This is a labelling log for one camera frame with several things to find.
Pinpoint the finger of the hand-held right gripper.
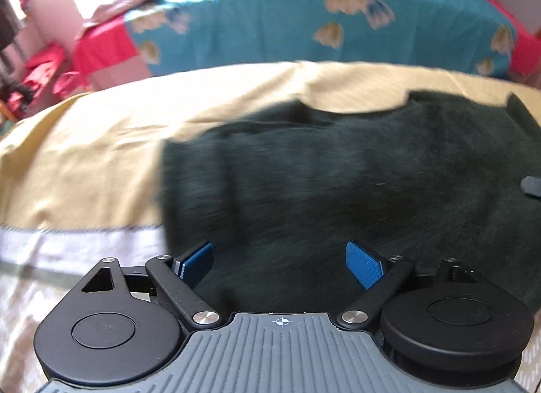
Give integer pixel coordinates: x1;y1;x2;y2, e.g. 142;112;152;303
520;176;541;199

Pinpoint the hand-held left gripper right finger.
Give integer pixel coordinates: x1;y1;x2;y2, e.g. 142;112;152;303
337;242;483;329

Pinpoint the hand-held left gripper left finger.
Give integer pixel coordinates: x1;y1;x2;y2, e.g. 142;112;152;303
80;242;222;330

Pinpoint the dark green sweater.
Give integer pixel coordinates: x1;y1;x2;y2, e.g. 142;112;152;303
158;90;541;314

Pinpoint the beige patterned bed sheet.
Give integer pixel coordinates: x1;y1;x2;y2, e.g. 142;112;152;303
0;60;541;393

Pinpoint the red bag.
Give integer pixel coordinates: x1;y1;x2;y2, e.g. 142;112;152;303
21;42;67;90
53;71;92;100

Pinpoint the teal floral quilt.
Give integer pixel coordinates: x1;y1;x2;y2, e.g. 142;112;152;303
73;0;541;90

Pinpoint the pinkish brown cloth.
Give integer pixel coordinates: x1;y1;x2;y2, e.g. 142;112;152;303
80;0;167;30

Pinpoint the dark hanging cloth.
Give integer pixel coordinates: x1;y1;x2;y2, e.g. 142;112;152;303
0;0;23;52

